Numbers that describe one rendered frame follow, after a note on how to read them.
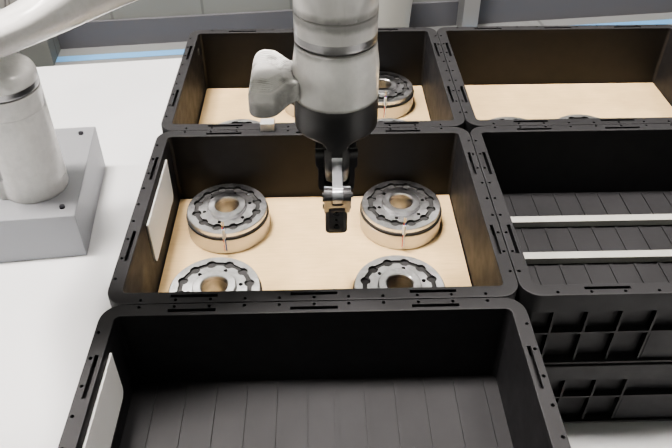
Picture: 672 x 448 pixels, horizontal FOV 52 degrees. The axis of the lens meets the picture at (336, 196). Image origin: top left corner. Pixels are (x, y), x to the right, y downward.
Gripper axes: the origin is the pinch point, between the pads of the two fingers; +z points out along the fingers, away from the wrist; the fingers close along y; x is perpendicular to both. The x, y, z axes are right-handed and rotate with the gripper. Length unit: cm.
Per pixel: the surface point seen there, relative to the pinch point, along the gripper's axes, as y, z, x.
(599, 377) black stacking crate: -7.9, 16.9, -28.2
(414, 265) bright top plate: 3.6, 10.9, -9.1
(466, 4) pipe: 246, 82, -66
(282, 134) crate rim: 20.6, 3.7, 6.4
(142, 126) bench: 59, 27, 36
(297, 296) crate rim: -7.5, 3.9, 3.9
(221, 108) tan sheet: 43.7, 13.6, 17.6
